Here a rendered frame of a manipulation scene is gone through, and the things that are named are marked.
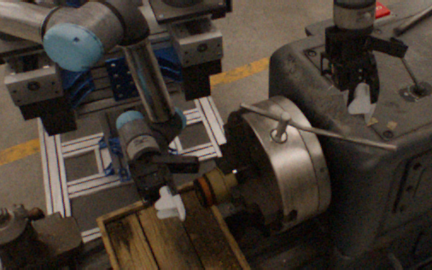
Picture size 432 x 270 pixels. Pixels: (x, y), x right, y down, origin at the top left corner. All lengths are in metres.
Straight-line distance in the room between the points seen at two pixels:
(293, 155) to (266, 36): 2.39
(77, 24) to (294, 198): 0.61
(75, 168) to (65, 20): 1.39
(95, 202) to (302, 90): 1.36
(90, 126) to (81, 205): 0.47
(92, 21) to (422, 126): 0.77
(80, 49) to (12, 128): 1.99
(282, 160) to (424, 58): 0.47
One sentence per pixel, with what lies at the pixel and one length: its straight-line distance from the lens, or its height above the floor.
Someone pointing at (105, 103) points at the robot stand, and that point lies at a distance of 1.86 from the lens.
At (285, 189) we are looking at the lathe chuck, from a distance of 1.16.
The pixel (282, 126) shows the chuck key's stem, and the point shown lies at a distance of 1.11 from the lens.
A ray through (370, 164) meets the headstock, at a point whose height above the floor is 1.23.
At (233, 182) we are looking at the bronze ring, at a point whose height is 1.10.
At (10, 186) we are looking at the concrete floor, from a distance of 2.89.
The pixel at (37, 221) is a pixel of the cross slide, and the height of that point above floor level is 0.96.
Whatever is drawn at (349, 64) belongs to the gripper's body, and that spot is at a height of 1.48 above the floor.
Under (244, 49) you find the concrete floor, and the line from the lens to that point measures 3.39.
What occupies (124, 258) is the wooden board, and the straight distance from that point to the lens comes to 1.43.
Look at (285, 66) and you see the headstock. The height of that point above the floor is 1.24.
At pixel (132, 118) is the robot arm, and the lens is 1.41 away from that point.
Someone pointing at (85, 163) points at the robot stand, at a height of 0.21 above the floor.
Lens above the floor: 2.09
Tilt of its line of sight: 44 degrees down
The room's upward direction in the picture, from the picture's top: 1 degrees clockwise
